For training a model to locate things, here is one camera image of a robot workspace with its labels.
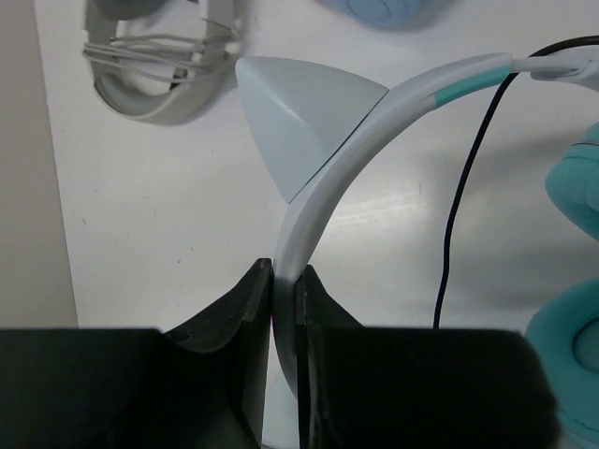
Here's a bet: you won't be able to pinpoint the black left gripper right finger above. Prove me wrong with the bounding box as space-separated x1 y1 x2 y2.
295 268 561 448

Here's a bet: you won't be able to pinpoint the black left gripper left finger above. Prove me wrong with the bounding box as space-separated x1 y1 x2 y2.
1 258 271 448

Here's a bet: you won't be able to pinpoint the teal white cat-ear headphones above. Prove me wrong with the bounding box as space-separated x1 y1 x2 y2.
235 49 599 449

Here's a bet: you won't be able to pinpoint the black headphone audio cable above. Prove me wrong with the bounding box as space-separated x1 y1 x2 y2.
432 36 599 331

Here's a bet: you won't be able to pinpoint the grey over-ear headphones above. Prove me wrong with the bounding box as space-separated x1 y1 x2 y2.
82 1 241 125

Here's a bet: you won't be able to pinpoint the pink blue cat-ear headphones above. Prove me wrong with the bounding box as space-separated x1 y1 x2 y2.
319 0 452 30

